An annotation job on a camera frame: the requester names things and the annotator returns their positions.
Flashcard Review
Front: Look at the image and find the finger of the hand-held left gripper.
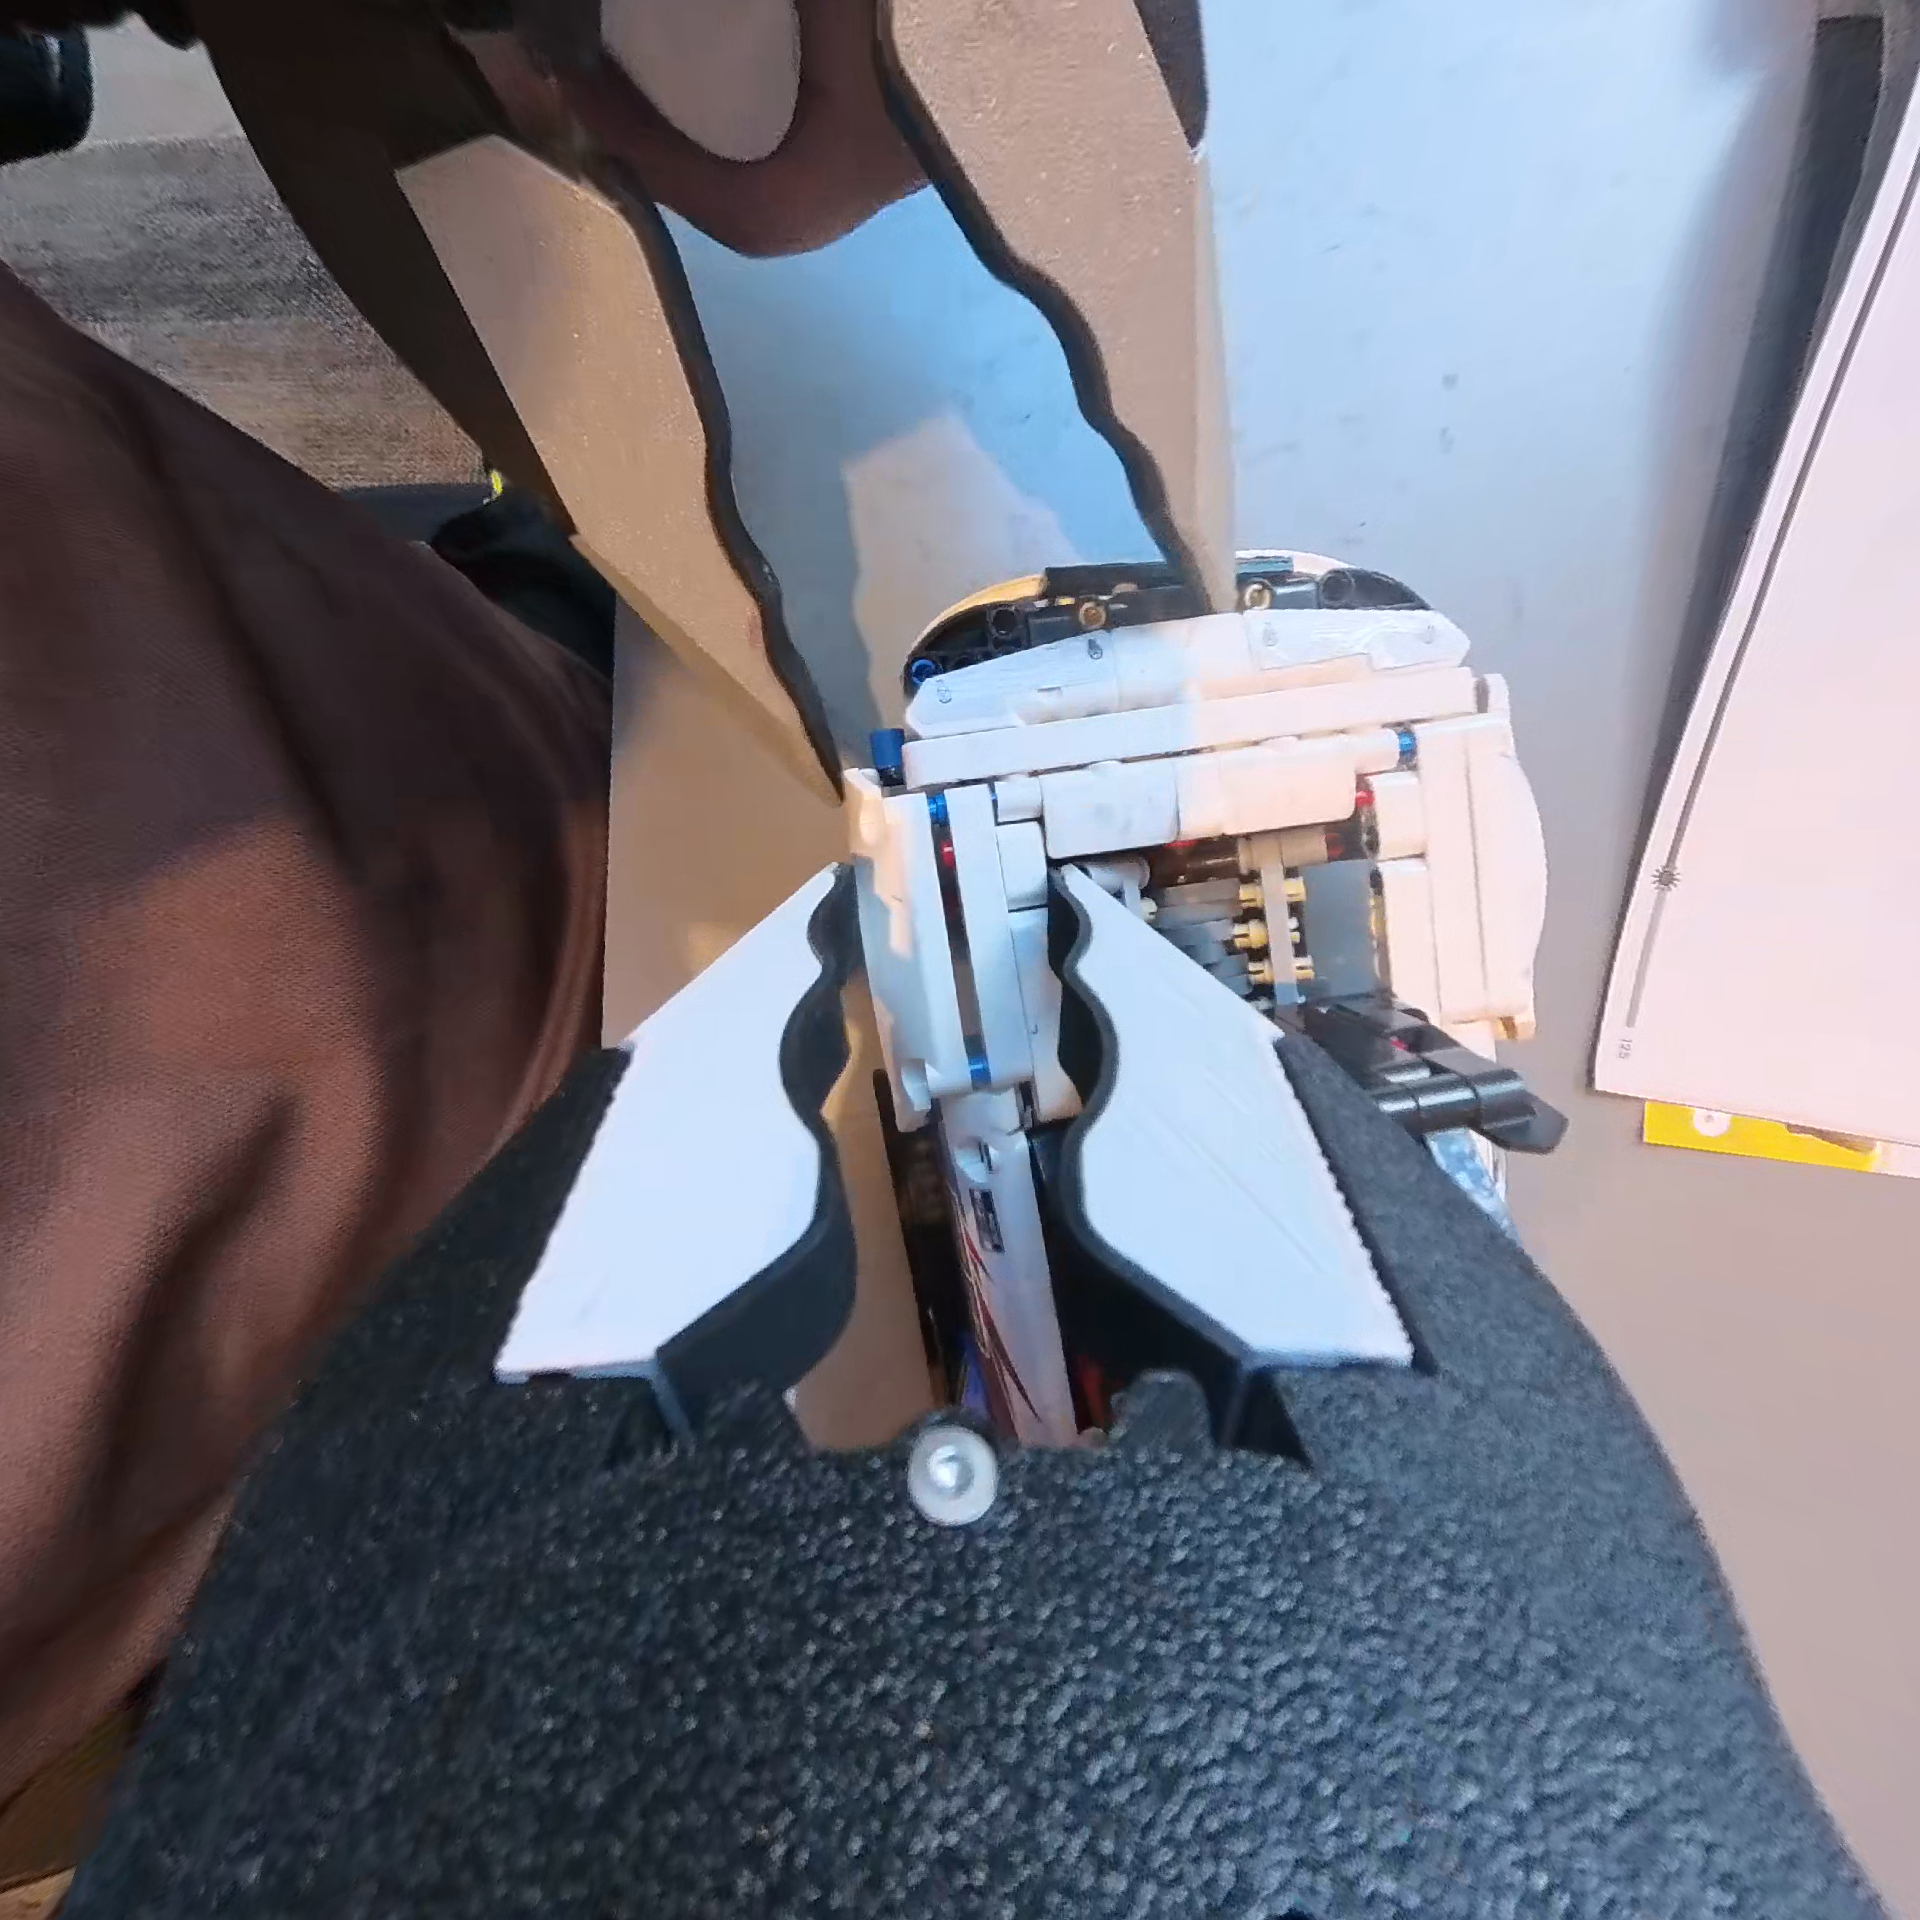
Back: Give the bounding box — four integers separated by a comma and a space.
876, 0, 1246, 626
397, 140, 842, 802

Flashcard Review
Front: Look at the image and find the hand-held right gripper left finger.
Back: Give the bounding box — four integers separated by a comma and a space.
490, 872, 863, 1440

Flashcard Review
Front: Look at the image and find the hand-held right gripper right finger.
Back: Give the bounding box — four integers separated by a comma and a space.
1045, 872, 1420, 1460

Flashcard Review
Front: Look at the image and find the toy brick race car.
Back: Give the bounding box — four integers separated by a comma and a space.
835, 547, 1572, 1446

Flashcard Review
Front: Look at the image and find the grey desk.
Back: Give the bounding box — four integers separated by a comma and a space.
598, 0, 1920, 1896

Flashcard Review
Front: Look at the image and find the person's left hand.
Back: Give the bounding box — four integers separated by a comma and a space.
607, 0, 938, 257

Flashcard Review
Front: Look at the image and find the open instruction booklet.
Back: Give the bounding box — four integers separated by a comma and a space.
1596, 0, 1920, 1178

